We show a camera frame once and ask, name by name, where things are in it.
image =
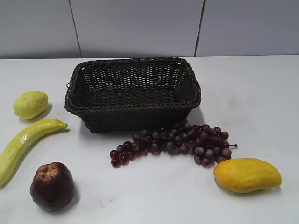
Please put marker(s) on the purple grape bunch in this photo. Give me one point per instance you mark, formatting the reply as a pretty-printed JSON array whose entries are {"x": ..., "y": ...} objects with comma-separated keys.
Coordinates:
[{"x": 207, "y": 145}]

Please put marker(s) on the yellow-green lemon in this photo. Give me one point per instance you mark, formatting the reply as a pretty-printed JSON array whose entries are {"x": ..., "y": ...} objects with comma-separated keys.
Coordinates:
[{"x": 31, "y": 104}]

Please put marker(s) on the dark red apple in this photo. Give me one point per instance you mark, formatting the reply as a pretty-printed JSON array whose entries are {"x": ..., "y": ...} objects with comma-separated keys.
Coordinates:
[{"x": 52, "y": 187}]

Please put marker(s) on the yellow mango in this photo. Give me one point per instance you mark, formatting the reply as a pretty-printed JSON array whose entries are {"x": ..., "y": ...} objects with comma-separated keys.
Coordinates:
[{"x": 245, "y": 175}]

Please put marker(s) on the black wicker basket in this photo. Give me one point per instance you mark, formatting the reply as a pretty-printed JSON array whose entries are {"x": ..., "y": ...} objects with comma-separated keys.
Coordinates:
[{"x": 132, "y": 94}]

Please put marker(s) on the yellow-green banana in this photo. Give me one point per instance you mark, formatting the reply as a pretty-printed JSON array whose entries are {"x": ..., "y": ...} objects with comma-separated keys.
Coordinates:
[{"x": 18, "y": 146}]

